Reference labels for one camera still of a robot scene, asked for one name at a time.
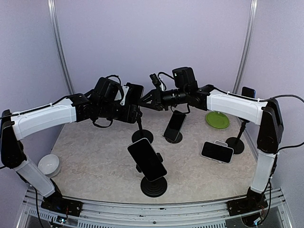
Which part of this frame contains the black round-base stand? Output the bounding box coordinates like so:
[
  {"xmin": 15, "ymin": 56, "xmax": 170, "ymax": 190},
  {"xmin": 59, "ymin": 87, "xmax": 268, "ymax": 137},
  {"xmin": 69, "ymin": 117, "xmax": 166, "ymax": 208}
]
[{"xmin": 136, "ymin": 153, "xmax": 168, "ymax": 198}]

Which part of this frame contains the aluminium frame post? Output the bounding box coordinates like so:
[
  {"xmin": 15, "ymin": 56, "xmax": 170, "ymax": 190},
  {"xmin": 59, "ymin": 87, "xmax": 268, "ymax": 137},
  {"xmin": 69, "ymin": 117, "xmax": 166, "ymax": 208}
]
[
  {"xmin": 233, "ymin": 0, "xmax": 258, "ymax": 93},
  {"xmin": 47, "ymin": 0, "xmax": 75, "ymax": 95}
]

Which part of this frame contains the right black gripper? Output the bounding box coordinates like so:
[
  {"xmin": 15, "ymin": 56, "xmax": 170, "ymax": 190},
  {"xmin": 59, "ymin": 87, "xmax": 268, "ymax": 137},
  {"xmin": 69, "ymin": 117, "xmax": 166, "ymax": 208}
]
[{"xmin": 138, "ymin": 85, "xmax": 188, "ymax": 110}]

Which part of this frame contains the tall black phone stand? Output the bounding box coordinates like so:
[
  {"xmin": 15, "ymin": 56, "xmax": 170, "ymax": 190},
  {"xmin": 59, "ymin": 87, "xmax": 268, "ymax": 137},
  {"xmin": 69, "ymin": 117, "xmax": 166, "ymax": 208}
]
[{"xmin": 132, "ymin": 107, "xmax": 154, "ymax": 143}]

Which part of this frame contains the blue phone on right stand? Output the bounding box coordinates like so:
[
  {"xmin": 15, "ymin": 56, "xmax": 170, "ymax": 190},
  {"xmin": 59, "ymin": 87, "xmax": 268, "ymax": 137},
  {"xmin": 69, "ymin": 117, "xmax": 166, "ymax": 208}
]
[{"xmin": 241, "ymin": 86, "xmax": 256, "ymax": 98}]

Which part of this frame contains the white bowl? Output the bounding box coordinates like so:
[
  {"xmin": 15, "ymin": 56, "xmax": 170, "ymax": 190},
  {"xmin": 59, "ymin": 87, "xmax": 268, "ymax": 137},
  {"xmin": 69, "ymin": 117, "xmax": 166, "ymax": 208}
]
[{"xmin": 38, "ymin": 154, "xmax": 60, "ymax": 178}]

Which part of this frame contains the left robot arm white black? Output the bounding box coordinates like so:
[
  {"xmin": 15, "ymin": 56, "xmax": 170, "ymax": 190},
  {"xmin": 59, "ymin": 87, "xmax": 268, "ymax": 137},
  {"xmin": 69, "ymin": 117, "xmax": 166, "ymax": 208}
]
[{"xmin": 0, "ymin": 75, "xmax": 143, "ymax": 216}]

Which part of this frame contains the right tall black stand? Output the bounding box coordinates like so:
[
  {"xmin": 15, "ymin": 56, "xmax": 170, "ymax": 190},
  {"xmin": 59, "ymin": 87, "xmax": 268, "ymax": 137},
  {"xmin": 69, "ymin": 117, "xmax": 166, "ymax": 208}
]
[{"xmin": 225, "ymin": 119, "xmax": 249, "ymax": 155}]

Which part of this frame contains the right aluminium frame post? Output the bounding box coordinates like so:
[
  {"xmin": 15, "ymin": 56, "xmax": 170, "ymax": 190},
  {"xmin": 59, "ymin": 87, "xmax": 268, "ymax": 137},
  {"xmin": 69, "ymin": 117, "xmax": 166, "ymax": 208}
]
[{"xmin": 233, "ymin": 0, "xmax": 258, "ymax": 93}]

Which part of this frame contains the black phone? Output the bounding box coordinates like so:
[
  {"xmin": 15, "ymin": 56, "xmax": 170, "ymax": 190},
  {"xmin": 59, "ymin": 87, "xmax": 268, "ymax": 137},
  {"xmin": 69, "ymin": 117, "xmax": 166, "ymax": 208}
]
[{"xmin": 125, "ymin": 82, "xmax": 144, "ymax": 105}]

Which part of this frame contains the low black stand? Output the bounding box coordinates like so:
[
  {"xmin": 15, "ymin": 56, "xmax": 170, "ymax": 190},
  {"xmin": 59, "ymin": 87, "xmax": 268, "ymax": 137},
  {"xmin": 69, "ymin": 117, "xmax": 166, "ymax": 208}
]
[{"xmin": 162, "ymin": 132, "xmax": 183, "ymax": 144}]

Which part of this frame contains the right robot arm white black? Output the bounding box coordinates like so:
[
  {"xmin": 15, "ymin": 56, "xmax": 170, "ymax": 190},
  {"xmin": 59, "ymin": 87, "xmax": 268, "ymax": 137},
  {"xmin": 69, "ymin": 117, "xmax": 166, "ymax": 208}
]
[{"xmin": 139, "ymin": 66, "xmax": 284, "ymax": 216}]

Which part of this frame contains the white small phone stand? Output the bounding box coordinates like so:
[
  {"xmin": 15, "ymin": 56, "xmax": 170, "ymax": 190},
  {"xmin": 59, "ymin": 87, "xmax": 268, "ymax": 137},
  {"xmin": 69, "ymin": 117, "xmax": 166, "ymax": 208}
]
[{"xmin": 214, "ymin": 140, "xmax": 228, "ymax": 147}]

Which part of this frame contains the left aluminium frame post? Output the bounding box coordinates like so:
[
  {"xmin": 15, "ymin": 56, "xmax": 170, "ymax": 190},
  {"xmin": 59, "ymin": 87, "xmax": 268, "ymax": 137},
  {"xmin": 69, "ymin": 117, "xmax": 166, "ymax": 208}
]
[{"xmin": 47, "ymin": 0, "xmax": 75, "ymax": 95}]

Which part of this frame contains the phone with white edge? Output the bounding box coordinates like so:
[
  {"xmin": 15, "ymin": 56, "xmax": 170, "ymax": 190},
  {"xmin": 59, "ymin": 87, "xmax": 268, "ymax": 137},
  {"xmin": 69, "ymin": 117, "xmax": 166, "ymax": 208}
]
[
  {"xmin": 163, "ymin": 110, "xmax": 186, "ymax": 141},
  {"xmin": 127, "ymin": 138, "xmax": 167, "ymax": 182}
]

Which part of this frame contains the front aluminium rail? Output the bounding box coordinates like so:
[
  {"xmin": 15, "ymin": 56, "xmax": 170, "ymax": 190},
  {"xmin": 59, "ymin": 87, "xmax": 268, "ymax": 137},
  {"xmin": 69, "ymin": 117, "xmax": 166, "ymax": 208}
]
[{"xmin": 14, "ymin": 186, "xmax": 294, "ymax": 228}]

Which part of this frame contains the landscape phone white case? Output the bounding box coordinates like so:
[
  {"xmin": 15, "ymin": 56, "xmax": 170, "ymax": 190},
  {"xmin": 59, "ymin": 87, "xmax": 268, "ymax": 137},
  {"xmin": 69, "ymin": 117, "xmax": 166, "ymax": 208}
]
[{"xmin": 200, "ymin": 142, "xmax": 234, "ymax": 164}]

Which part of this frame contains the green plate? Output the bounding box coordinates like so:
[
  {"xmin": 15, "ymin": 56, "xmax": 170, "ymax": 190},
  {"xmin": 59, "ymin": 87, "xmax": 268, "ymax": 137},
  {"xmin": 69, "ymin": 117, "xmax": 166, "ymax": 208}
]
[{"xmin": 206, "ymin": 112, "xmax": 230, "ymax": 129}]

